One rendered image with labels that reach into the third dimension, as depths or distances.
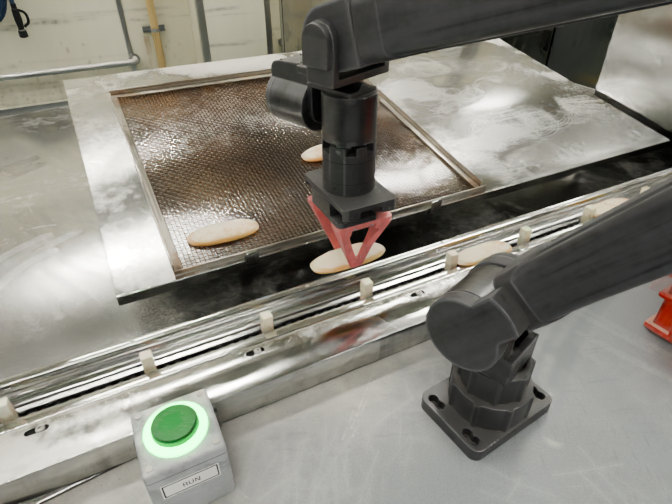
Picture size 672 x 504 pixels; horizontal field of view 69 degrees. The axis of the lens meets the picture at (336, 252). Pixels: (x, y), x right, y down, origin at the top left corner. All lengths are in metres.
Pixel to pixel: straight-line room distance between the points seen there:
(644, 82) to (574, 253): 0.86
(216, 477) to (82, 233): 0.55
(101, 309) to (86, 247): 0.17
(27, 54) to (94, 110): 3.21
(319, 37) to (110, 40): 3.80
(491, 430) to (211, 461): 0.28
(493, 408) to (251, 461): 0.25
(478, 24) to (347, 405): 0.39
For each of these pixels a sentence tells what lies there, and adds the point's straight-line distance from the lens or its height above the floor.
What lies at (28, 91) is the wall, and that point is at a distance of 4.29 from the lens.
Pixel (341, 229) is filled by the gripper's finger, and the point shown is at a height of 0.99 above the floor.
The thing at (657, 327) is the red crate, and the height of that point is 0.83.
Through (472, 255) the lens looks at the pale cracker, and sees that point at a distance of 0.73.
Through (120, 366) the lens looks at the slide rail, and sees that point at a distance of 0.61.
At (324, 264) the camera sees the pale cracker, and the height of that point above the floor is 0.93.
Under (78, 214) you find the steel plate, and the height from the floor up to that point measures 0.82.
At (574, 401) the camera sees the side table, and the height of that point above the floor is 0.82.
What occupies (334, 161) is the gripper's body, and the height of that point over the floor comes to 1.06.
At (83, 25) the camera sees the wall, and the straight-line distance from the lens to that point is 4.19.
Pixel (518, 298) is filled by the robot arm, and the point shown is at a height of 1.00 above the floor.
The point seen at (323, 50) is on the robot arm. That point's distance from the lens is 0.46.
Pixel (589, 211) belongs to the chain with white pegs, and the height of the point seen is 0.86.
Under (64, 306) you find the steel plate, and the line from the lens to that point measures 0.78.
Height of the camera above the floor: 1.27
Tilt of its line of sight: 36 degrees down
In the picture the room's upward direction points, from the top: straight up
